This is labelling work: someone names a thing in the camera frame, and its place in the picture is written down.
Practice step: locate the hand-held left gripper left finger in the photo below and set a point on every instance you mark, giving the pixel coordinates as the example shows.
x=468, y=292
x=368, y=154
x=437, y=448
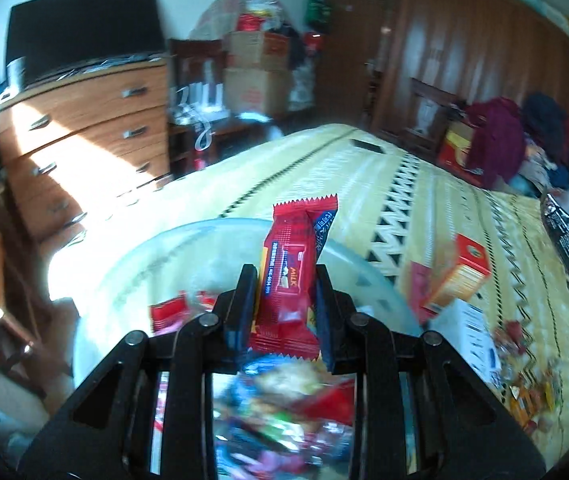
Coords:
x=244, y=305

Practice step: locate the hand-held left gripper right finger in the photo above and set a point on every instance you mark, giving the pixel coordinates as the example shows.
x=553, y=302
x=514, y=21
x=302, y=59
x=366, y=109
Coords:
x=325, y=320

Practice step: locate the red snack bar packet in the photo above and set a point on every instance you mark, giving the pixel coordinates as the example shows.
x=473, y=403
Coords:
x=284, y=280

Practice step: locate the clear plastic basin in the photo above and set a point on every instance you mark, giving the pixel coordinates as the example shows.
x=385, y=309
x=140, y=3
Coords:
x=189, y=250

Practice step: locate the pile of assorted snack packets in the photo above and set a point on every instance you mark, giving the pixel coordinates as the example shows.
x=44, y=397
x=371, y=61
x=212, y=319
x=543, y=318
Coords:
x=284, y=390

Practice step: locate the pink carton box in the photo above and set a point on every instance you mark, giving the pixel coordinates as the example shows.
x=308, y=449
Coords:
x=417, y=285

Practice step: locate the orange carton box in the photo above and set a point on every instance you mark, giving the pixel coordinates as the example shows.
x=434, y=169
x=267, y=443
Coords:
x=457, y=275

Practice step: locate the yellow patterned bedspread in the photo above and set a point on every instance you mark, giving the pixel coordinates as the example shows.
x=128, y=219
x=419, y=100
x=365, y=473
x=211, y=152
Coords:
x=354, y=180

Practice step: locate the white carton box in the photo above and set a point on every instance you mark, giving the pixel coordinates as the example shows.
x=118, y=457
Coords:
x=469, y=330

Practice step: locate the black phone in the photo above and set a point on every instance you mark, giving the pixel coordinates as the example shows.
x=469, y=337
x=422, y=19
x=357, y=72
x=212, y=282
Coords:
x=368, y=145

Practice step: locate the large cardboard box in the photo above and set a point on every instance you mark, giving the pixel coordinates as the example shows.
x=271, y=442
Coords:
x=254, y=90

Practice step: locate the white router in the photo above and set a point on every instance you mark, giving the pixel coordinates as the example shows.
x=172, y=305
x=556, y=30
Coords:
x=207, y=92

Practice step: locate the red gift box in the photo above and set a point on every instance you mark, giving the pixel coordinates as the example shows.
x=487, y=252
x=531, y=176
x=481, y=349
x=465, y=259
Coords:
x=457, y=147

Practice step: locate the pile of wrapped candies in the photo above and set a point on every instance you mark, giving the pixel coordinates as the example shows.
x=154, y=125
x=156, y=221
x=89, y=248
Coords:
x=529, y=395

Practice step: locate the white printed plastic bag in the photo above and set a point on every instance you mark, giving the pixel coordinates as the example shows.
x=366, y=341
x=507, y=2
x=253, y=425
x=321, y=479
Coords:
x=300, y=87

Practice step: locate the wooden chest of drawers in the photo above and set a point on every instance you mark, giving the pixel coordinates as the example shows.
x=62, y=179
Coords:
x=89, y=125

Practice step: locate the wooden chair with patterned back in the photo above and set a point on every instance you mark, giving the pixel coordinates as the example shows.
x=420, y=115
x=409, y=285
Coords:
x=427, y=90

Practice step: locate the dark wooden chair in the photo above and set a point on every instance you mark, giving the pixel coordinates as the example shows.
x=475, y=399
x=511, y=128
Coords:
x=179, y=60

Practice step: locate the pile of clothes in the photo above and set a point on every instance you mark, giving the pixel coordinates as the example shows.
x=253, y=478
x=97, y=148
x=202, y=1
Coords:
x=494, y=130

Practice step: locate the small cardboard box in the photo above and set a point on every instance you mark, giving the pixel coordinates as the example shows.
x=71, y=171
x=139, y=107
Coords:
x=254, y=50

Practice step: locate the clear plastic bag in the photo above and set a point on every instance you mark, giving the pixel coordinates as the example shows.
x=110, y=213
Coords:
x=224, y=15

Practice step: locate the green bag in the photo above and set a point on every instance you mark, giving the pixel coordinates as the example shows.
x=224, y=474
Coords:
x=317, y=10

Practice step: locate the brown wooden wardrobe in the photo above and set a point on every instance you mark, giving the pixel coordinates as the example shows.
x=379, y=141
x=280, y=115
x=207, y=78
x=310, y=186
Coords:
x=464, y=45

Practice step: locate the black television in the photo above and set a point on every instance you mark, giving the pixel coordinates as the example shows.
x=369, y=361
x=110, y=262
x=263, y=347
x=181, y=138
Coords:
x=84, y=25

